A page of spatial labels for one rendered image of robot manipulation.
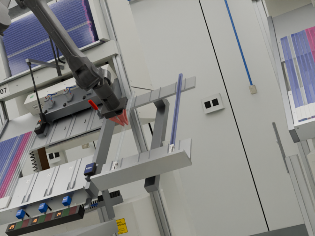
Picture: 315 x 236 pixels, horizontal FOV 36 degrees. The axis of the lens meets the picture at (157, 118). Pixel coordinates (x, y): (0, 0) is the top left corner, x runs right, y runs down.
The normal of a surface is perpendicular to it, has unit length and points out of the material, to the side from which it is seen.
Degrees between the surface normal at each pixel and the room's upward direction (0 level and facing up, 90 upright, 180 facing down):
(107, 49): 90
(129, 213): 90
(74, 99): 43
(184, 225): 90
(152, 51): 90
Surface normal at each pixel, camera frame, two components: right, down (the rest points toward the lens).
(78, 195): -0.09, 0.64
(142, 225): 0.89, -0.29
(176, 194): -0.37, -0.01
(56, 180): -0.45, -0.71
